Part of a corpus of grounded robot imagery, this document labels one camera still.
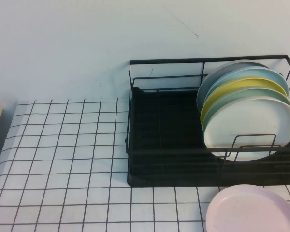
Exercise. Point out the white plate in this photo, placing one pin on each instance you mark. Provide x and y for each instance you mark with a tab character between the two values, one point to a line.
244	125

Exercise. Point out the grey plate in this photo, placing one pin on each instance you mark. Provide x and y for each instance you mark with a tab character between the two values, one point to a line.
203	93

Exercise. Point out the yellow plate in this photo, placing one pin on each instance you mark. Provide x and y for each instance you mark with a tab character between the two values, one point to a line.
244	83

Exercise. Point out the mint green plate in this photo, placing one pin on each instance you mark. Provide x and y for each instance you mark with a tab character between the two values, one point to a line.
251	93

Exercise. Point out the light blue plate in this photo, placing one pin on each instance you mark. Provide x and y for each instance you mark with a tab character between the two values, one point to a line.
268	74

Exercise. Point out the pink plate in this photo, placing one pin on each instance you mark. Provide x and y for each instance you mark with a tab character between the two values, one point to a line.
246	210

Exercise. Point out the white black-grid tablecloth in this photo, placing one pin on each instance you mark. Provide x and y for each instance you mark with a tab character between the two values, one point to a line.
62	145

